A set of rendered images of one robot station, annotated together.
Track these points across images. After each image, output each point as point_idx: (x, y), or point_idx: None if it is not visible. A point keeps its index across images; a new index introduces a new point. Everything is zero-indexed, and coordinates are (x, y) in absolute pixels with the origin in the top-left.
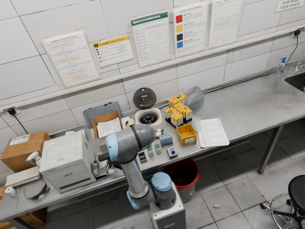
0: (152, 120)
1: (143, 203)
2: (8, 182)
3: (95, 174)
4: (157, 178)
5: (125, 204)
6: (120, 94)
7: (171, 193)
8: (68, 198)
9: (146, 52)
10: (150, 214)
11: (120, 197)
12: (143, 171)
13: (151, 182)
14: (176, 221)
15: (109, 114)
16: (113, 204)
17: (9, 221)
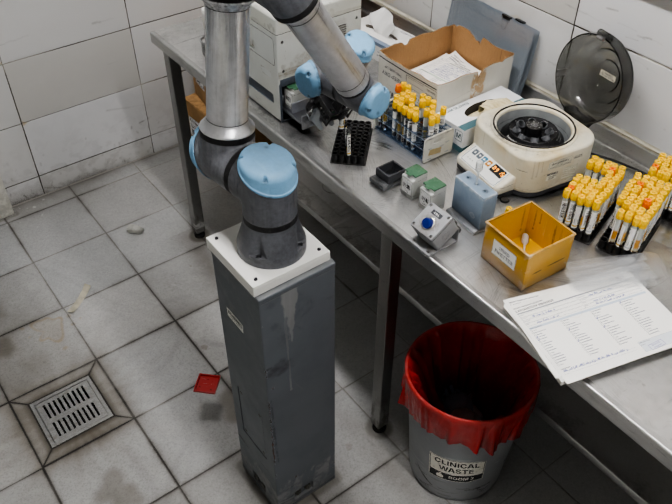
0: (527, 141)
1: (203, 160)
2: None
3: (288, 102)
4: (266, 152)
5: (344, 320)
6: (560, 16)
7: (260, 219)
8: None
9: None
10: (342, 392)
11: (360, 301)
12: (347, 195)
13: (251, 144)
14: (247, 331)
15: (490, 51)
16: (335, 293)
17: (165, 60)
